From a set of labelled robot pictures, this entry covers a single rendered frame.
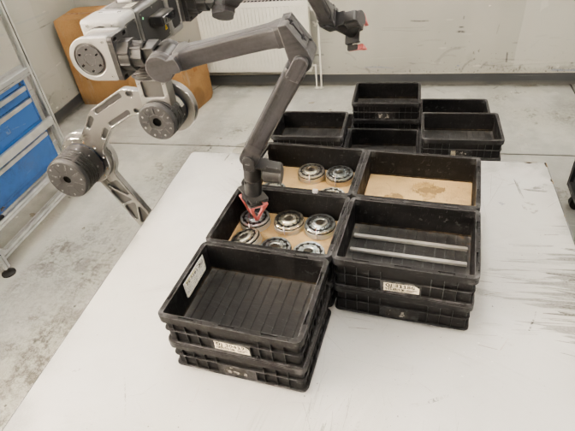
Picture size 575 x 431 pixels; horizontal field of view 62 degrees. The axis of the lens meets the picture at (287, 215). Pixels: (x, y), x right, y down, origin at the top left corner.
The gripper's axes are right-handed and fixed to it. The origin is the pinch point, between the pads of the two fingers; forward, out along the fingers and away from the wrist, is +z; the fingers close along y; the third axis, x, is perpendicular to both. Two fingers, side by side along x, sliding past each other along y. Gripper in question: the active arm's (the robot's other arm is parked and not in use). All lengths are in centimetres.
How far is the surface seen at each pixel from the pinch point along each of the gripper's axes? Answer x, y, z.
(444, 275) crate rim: -28, -60, -10
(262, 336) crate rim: 22, -52, -5
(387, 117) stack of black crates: -125, 82, 26
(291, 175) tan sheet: -24.8, 18.5, 2.0
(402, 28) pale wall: -231, 200, 19
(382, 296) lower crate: -18, -49, 3
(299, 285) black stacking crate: 1.1, -33.6, 3.4
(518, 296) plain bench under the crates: -59, -65, 9
